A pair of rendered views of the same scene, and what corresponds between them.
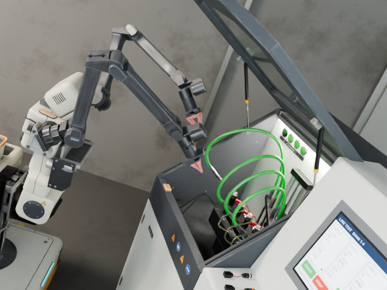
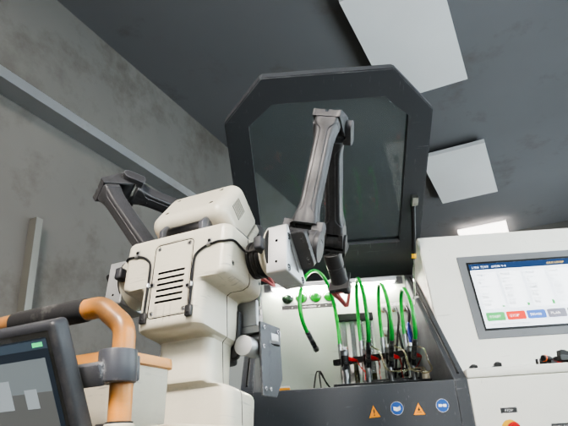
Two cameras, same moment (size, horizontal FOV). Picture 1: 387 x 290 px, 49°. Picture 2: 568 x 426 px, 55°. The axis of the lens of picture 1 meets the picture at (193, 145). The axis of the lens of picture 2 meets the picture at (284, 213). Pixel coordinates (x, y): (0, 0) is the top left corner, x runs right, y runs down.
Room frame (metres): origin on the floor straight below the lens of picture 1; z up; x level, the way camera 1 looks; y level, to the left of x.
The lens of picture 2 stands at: (0.94, 1.58, 0.77)
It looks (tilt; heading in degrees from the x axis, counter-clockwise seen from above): 24 degrees up; 300
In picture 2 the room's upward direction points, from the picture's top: 3 degrees counter-clockwise
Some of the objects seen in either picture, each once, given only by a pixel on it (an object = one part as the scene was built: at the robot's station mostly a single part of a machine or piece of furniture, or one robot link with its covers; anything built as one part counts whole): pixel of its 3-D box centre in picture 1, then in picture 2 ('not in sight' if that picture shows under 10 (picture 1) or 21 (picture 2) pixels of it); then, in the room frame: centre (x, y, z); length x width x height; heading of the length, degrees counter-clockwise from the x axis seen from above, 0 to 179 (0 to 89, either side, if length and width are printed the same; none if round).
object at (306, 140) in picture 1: (308, 142); (333, 283); (1.91, -0.50, 1.43); 0.54 x 0.03 x 0.02; 29
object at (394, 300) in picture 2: not in sight; (395, 331); (1.70, -0.62, 1.20); 0.13 x 0.03 x 0.31; 29
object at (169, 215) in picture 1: (174, 229); (355, 413); (1.67, -0.06, 0.87); 0.62 x 0.04 x 0.16; 29
